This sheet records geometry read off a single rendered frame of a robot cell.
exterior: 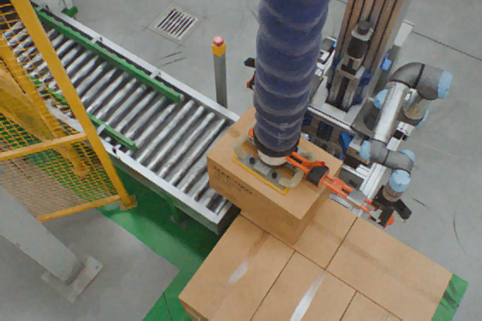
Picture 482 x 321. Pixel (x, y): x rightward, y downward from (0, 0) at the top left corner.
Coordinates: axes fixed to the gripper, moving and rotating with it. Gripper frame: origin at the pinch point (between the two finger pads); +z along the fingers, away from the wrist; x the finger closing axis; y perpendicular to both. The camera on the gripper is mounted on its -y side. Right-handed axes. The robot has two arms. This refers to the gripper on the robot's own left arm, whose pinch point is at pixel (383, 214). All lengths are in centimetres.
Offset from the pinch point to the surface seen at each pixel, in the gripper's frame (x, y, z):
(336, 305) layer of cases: 29, -6, 66
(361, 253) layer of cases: -5, -3, 66
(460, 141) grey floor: -152, -20, 119
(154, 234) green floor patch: 51, 120, 121
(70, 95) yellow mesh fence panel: 47, 149, -19
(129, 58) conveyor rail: -26, 202, 60
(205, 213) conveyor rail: 33, 83, 61
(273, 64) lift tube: 12, 59, -76
